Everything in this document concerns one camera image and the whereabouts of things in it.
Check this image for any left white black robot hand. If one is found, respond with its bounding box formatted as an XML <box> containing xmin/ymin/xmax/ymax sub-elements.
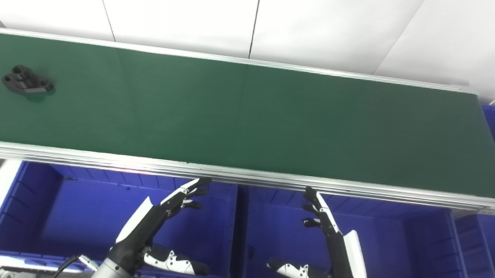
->
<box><xmin>107</xmin><ymin>170</ymin><xmax>218</xmax><ymax>277</ymax></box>

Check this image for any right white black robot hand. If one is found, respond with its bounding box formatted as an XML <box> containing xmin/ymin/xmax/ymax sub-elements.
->
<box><xmin>265</xmin><ymin>184</ymin><xmax>380</xmax><ymax>278</ymax></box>

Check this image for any black flanged metal part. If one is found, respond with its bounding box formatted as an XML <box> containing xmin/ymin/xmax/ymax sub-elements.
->
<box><xmin>1</xmin><ymin>63</ymin><xmax>57</xmax><ymax>97</ymax></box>

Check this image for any green conveyor belt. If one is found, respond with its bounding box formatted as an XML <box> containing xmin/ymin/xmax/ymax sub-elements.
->
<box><xmin>0</xmin><ymin>27</ymin><xmax>495</xmax><ymax>217</ymax></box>

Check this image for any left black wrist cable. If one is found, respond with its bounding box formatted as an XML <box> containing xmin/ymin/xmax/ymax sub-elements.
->
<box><xmin>50</xmin><ymin>252</ymin><xmax>100</xmax><ymax>278</ymax></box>

